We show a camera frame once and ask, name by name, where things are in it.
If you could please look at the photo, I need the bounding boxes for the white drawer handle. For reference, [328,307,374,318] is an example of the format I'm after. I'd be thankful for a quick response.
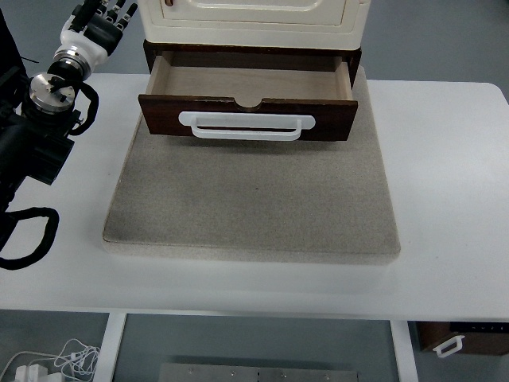
[178,111,316,142]

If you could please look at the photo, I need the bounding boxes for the white table frame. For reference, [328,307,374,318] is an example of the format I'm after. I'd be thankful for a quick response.
[92,312,419,381]

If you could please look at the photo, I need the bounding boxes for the grey fabric pad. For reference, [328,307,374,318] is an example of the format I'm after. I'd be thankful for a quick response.
[103,70,401,264]

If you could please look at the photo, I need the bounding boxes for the dark wooden drawer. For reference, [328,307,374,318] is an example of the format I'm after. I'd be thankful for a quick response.
[138,52,358,142]

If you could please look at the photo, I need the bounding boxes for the cream upper cabinet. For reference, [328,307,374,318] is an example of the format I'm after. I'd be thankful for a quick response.
[138,0,371,50]

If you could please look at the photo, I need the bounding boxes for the white power adapter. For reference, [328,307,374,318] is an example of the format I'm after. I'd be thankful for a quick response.
[14,364,48,382]

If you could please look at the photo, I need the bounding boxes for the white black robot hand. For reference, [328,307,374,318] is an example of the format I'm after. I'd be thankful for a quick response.
[49,1,138,80]

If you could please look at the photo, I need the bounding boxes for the grey metal plate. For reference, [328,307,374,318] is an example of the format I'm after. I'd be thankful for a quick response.
[158,363,359,382]

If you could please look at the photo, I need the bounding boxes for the brown box with handle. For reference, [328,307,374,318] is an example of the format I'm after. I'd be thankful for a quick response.
[416,322,508,358]

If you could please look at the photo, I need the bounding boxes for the white cable on floor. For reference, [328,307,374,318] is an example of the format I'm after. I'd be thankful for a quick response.
[0,338,101,382]

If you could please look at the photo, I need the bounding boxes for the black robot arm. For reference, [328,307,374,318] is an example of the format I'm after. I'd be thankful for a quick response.
[1,1,109,271]

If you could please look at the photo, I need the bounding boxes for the dark wooden cabinet base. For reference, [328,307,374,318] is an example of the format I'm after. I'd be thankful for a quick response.
[143,40,362,77]

